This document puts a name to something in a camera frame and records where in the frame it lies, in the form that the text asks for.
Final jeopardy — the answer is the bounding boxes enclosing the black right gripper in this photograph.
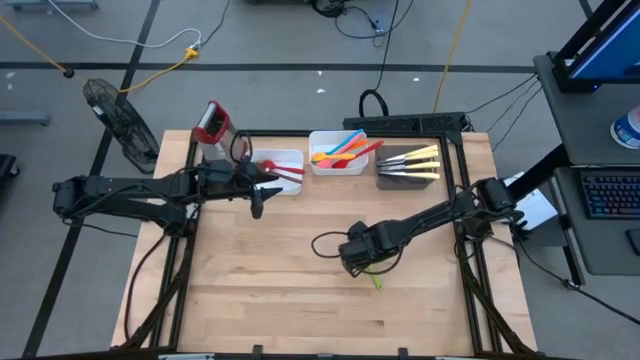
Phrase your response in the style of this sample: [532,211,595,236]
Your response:
[338,219,404,279]

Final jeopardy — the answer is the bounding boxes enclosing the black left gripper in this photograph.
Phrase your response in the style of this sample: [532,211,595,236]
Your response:
[197,158,285,221]

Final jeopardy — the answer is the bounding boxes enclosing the red silicone spoon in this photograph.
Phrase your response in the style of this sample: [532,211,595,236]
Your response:
[259,160,307,176]

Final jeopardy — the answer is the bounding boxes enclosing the brown wooden spoon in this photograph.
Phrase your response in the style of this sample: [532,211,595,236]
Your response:
[273,169,304,185]

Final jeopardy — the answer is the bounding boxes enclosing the yellow silicone spatula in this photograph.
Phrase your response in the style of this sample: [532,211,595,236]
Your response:
[311,151,358,164]

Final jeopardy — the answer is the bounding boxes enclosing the pink silicone spatula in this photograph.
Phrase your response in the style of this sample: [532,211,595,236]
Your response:
[317,132,368,170]

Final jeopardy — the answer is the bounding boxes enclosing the blue silicone spatula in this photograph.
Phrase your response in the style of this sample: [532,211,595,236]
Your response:
[324,128,365,157]

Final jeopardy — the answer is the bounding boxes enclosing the red silicone spatula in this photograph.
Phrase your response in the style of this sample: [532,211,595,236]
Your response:
[331,140,385,170]

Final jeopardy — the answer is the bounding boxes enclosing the white plastic bin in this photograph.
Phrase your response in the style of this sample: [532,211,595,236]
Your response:
[249,148,306,197]
[307,130,369,177]

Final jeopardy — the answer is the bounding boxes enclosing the red and steel box grater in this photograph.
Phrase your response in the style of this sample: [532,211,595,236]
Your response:
[192,99,250,166]

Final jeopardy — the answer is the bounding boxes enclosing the black perforated box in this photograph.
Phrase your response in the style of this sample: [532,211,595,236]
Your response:
[342,111,469,135]

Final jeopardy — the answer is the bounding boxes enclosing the black floor fan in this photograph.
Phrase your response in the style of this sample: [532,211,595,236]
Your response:
[82,78,161,175]

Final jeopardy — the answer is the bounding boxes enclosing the white box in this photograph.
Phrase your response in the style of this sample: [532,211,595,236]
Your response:
[502,172,559,231]

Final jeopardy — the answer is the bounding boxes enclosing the grey keyboard shelf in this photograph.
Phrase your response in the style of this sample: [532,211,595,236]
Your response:
[552,164,640,277]

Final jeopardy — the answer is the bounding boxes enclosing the grey desk top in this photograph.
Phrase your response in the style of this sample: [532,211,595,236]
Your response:
[532,52,640,166]

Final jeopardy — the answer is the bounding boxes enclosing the black backlit keyboard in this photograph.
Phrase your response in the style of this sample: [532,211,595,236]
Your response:
[579,169,640,220]

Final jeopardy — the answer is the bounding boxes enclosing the grey furniture foot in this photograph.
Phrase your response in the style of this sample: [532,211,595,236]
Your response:
[0,110,51,127]
[4,0,100,11]

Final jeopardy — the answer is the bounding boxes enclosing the black floor object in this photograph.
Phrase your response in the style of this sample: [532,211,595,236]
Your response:
[0,153,21,180]

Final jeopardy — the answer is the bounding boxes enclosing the white and blue tub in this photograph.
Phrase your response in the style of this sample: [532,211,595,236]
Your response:
[609,104,640,150]

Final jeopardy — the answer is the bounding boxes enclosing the black computer monitor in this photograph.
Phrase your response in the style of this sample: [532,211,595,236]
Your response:
[552,0,640,94]

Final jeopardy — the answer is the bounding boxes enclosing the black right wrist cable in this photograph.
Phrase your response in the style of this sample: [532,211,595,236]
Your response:
[310,230,352,260]

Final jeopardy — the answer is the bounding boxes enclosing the black aluminium table frame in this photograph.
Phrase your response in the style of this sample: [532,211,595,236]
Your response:
[119,128,539,360]

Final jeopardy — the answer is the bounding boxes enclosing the black looped cable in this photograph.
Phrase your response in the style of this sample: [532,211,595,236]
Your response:
[357,0,401,119]

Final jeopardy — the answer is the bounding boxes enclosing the yellow extension cable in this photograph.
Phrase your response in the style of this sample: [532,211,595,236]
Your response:
[0,16,200,95]

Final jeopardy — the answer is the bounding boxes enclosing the white power cable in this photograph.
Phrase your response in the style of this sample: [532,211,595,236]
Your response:
[47,0,204,50]

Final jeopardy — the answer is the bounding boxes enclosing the black cable bundle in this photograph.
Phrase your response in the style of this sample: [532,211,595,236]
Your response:
[310,0,417,42]

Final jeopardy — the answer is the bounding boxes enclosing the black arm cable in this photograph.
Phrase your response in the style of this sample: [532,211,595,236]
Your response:
[123,232,171,344]

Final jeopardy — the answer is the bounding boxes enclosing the black floor cable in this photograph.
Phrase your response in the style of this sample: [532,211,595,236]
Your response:
[512,232,640,327]

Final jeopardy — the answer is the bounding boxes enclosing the yellow hanging cable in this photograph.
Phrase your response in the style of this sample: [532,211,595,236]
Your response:
[432,0,474,114]

